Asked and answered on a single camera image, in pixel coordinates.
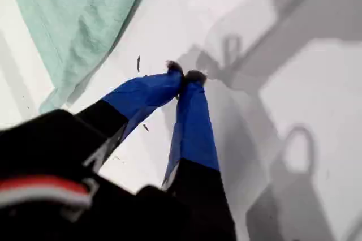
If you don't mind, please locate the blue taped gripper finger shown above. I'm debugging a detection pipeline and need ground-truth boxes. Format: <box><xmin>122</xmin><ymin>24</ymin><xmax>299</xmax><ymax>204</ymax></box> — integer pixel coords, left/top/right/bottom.
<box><xmin>74</xmin><ymin>60</ymin><xmax>184</xmax><ymax>174</ymax></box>
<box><xmin>160</xmin><ymin>70</ymin><xmax>237</xmax><ymax>241</ymax></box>

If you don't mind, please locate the pale green T-shirt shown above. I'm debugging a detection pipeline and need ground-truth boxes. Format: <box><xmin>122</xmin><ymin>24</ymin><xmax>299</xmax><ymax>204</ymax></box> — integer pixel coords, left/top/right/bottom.
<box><xmin>5</xmin><ymin>0</ymin><xmax>157</xmax><ymax>114</ymax></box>

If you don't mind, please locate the red and white wire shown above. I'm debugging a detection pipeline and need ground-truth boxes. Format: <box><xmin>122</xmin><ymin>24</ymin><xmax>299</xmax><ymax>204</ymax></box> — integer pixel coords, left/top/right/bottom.
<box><xmin>0</xmin><ymin>175</ymin><xmax>93</xmax><ymax>208</ymax></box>

